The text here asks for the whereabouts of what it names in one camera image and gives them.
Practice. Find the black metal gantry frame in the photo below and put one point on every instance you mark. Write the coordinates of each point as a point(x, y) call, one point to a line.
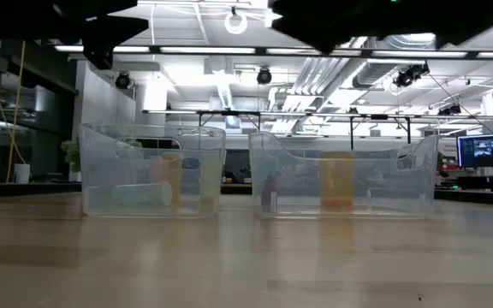
point(229, 113)

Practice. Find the small dark red pill bottle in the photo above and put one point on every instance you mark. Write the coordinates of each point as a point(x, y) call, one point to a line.
point(269, 192)

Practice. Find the small yellow pill bottle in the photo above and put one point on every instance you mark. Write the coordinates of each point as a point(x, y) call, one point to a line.
point(210, 184)

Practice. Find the small orange pill bottle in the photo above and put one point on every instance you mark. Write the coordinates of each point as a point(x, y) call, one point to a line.
point(174, 171)

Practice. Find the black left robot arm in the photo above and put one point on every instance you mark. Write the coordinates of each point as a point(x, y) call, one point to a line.
point(11, 17)

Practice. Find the white cup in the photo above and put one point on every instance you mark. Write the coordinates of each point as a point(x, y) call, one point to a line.
point(22, 174)

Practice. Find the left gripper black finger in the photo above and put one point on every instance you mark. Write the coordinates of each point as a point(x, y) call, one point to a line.
point(120, 25)
point(114, 39)

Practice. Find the wide clear plastic bin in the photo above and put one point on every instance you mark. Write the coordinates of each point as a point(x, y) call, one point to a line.
point(379, 192)

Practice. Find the small pink pill bottle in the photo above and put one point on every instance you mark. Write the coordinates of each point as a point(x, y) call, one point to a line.
point(156, 169)

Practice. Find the black ceiling spotlight cluster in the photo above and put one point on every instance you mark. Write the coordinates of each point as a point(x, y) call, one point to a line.
point(409, 75)

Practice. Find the narrow clear plastic bin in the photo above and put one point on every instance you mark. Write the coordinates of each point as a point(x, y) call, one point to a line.
point(101, 171)

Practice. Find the small green pill bottle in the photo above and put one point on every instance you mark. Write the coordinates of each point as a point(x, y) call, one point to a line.
point(139, 194)

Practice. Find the green spiky plant ball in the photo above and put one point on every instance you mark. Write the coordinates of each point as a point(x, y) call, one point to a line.
point(132, 144)

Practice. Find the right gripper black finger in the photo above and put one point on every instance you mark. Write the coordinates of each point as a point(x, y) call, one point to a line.
point(325, 36)
point(315, 12)

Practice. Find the large orange pill bottle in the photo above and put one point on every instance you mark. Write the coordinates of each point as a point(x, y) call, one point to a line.
point(336, 184)

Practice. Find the computer monitor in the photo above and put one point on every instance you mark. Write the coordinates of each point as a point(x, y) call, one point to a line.
point(490, 149)

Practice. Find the potted green plant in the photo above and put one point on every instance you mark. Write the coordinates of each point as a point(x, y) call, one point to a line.
point(71, 154)

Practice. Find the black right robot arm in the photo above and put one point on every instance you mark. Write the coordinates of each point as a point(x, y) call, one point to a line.
point(477, 17)

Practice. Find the long ceiling light strip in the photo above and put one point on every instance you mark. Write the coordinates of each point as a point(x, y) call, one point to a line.
point(208, 49)

